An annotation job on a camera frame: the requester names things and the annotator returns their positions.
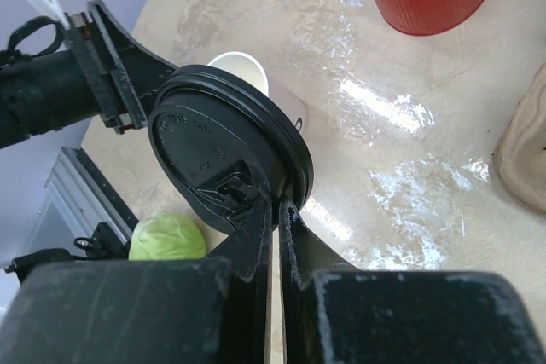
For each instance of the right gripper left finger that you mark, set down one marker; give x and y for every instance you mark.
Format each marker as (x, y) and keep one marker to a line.
(211, 310)

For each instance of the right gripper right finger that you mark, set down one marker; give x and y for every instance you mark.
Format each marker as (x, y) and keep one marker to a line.
(336, 313)

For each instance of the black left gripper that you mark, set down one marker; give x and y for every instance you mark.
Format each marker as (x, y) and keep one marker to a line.
(48, 91)

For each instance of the white paper coffee cup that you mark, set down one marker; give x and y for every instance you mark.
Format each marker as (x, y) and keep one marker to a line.
(247, 68)

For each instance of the black plastic cup lid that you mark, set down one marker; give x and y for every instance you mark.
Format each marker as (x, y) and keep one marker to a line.
(222, 143)

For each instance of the green cabbage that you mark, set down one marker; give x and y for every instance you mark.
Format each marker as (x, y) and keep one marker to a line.
(167, 236)

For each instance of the stack of cardboard carriers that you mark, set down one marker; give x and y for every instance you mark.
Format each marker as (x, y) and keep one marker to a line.
(519, 158)

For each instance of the aluminium frame rail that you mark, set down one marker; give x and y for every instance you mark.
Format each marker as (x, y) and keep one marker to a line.
(80, 204)

